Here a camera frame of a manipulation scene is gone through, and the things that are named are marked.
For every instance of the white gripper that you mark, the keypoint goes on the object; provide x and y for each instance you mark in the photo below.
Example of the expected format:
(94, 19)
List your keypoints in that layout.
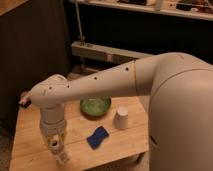
(51, 126)

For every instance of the white plastic bottle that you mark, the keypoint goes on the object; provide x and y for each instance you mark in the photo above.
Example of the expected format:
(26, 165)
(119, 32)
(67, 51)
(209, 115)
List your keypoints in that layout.
(56, 148)

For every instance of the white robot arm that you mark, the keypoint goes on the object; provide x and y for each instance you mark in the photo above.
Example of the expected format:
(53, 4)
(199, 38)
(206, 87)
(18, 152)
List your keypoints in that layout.
(180, 87)

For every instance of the green ceramic bowl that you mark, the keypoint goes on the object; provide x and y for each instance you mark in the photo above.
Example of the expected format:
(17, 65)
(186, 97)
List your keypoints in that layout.
(95, 107)

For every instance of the blue sponge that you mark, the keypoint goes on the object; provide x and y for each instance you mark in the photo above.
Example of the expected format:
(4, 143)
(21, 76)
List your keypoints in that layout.
(97, 137)

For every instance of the wooden table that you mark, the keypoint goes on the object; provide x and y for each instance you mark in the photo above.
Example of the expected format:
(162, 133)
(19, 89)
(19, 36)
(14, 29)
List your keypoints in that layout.
(30, 153)

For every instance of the white paper cup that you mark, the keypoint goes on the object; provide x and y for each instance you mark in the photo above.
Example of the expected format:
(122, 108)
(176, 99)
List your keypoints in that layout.
(121, 118)

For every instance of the metal vertical pole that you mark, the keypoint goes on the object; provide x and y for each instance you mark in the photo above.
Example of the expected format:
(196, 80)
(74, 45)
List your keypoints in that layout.
(81, 37)

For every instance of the background shelf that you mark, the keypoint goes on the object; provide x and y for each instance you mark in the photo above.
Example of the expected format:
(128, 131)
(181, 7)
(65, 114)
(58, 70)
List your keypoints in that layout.
(115, 4)

